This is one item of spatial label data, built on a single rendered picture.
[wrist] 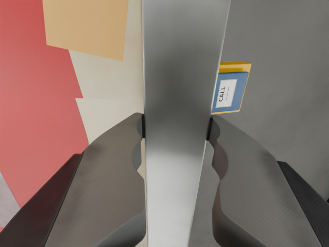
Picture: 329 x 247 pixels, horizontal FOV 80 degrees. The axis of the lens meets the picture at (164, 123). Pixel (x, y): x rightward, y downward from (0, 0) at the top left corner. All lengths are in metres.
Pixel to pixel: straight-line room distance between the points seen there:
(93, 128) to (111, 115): 0.02
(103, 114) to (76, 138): 0.04
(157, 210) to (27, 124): 0.12
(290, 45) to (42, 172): 1.89
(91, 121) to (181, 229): 0.12
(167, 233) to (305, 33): 1.92
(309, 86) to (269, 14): 0.86
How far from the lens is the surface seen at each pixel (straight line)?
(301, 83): 2.21
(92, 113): 0.16
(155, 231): 0.19
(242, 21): 1.63
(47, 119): 0.18
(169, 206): 0.16
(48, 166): 0.21
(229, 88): 0.50
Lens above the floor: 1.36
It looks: 55 degrees down
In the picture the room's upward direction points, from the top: 155 degrees clockwise
